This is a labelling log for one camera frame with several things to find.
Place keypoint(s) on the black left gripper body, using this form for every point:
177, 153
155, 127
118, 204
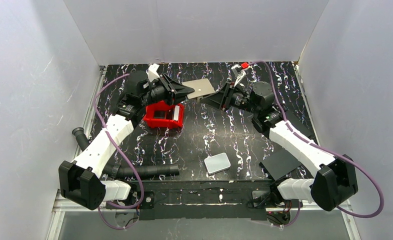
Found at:
167, 89

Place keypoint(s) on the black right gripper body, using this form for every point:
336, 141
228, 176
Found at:
224, 98

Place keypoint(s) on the grey leather card holder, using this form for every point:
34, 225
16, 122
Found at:
202, 87

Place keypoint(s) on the stack of credit cards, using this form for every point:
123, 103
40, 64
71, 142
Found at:
176, 113

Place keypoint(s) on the red plastic bin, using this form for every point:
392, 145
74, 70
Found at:
160, 114

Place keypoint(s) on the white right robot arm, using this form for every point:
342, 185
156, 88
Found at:
334, 178

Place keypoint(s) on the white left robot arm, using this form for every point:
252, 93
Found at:
79, 179

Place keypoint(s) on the black flat plate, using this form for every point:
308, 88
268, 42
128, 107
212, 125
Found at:
298, 125
280, 163

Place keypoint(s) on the silver metal tin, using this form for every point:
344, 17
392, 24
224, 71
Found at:
217, 163

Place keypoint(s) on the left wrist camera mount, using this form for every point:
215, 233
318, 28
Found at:
152, 72

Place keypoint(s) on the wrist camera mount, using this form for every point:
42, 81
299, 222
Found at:
152, 72
239, 71

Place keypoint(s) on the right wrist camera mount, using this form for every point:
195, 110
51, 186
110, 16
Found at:
239, 71

